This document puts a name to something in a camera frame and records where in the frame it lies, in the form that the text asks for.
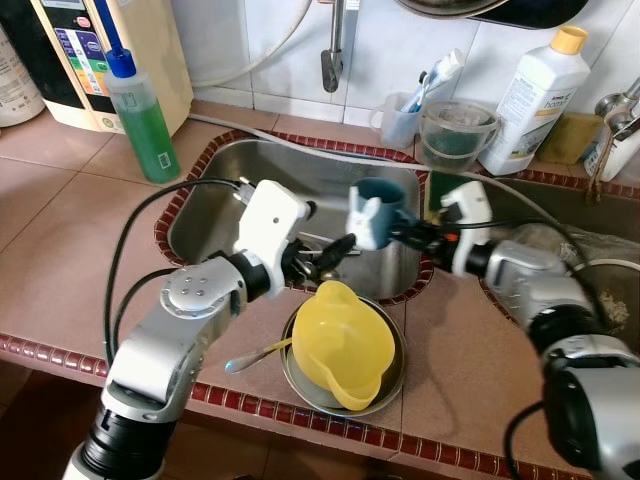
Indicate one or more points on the yellow sponge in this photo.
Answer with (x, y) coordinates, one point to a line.
(570, 140)

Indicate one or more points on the steel wok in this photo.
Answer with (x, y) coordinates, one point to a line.
(450, 8)

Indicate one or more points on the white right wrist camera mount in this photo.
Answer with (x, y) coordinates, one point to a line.
(470, 215)

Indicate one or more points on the clear plastic bag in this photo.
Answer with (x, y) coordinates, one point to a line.
(590, 250)

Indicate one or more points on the white bottle yellow cap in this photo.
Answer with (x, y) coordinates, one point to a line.
(530, 105)

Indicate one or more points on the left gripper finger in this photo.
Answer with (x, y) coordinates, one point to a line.
(309, 207)
(336, 252)

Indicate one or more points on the steel fork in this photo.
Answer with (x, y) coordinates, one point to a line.
(245, 360)

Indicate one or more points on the steel strainer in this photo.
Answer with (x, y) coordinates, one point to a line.
(615, 305)

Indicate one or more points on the clear toothbrush cup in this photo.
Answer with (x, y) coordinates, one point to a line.
(395, 125)

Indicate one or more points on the chrome sink faucet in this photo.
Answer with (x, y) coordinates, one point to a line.
(615, 110)

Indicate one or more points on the steel sink basin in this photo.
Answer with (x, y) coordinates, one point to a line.
(220, 200)
(560, 200)

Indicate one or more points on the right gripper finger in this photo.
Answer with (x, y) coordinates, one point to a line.
(415, 225)
(422, 244)

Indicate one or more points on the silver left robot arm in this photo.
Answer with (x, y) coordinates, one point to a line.
(170, 340)

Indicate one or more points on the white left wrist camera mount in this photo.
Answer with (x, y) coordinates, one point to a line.
(270, 220)

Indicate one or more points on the green dish soap bottle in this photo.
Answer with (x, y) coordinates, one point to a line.
(150, 135)

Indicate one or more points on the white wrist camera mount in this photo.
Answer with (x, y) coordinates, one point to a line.
(270, 220)
(470, 215)

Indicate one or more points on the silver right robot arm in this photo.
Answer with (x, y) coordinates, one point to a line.
(590, 400)

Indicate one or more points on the shallow steel bowl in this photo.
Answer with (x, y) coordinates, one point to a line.
(397, 370)

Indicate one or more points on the beige black water ionizer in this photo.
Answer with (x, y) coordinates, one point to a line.
(150, 60)

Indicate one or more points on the yellow plastic bowl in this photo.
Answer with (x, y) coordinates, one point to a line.
(340, 345)

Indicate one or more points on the green scouring sponge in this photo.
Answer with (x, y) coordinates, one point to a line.
(438, 190)

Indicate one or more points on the chrome wall tap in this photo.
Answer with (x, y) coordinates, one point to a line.
(333, 70)

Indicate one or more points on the black pan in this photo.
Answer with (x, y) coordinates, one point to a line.
(550, 12)

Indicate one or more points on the white jug green cap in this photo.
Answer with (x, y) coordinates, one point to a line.
(15, 90)

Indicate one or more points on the blue rabbit mug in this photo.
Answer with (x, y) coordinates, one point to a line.
(375, 215)

